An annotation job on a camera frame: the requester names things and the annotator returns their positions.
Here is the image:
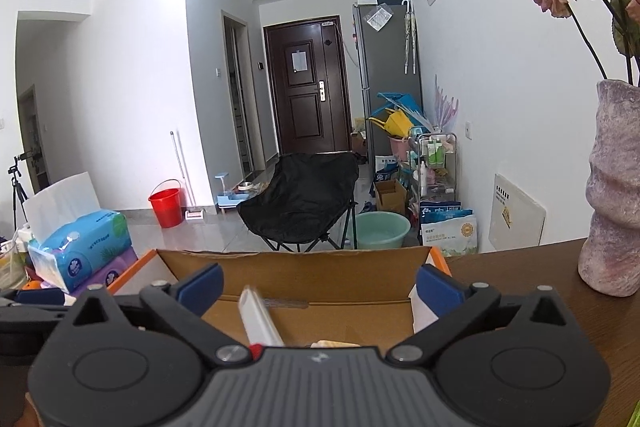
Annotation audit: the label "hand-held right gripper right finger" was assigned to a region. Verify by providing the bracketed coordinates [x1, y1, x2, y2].
[387, 263, 586, 367]

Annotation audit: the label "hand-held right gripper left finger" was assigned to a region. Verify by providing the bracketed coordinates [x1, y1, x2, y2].
[62, 263, 253, 365]

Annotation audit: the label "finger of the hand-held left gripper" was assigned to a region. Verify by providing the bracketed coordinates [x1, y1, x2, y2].
[0, 288, 76, 308]

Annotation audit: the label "red and white lint brush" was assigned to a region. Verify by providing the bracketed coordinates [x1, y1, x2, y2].
[239, 286, 286, 360]

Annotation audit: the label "red cardboard box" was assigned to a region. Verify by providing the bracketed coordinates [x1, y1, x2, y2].
[107, 247, 453, 350]

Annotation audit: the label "cream square box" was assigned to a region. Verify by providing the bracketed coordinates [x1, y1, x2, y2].
[310, 340, 361, 351]

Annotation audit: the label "clear glass cup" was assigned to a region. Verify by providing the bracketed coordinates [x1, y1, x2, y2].
[0, 227, 36, 291]

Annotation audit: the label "white and blue sack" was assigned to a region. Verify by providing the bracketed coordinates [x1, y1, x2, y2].
[420, 202, 479, 258]

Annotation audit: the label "blue tissue pack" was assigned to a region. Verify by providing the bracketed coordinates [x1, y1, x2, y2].
[22, 172, 132, 293]

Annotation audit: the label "purple tissue pack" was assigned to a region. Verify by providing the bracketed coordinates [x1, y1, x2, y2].
[65, 247, 139, 295]

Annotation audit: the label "green wash basin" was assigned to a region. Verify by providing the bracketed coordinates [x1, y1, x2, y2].
[356, 212, 412, 250]

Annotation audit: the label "red bucket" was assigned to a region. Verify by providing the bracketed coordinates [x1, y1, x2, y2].
[148, 179, 184, 229]

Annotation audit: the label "blue pet feeder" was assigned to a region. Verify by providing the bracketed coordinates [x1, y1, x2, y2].
[215, 173, 251, 210]

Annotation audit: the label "small brown cardboard box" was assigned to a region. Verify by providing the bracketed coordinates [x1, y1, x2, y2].
[374, 179, 408, 216]

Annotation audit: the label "black tripod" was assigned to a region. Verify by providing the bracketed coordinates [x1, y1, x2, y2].
[7, 152, 39, 228]

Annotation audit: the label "mop with metal pole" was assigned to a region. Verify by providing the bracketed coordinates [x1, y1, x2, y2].
[170, 131, 206, 222]

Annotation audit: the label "white leaning board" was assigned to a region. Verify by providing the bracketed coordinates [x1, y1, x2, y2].
[488, 173, 547, 251]

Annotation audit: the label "metal trolley rack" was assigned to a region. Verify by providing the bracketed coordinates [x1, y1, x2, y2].
[409, 133, 459, 214]

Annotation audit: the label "black folding chair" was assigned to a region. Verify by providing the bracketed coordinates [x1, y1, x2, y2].
[236, 152, 360, 253]

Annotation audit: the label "pink bucket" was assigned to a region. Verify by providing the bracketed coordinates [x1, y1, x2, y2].
[387, 134, 414, 160]

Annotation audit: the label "purple hangers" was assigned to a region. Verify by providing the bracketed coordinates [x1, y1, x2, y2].
[432, 74, 459, 135]

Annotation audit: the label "mottled pink vase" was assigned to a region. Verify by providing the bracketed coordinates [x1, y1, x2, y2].
[578, 79, 640, 297]

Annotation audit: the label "dark brown entrance door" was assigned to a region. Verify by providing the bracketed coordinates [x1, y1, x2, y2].
[263, 23, 353, 156]

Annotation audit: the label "grey refrigerator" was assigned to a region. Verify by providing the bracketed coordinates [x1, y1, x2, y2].
[352, 0, 424, 168]

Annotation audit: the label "hanging folded umbrellas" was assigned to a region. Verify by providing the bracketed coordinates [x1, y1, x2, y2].
[402, 0, 419, 75]

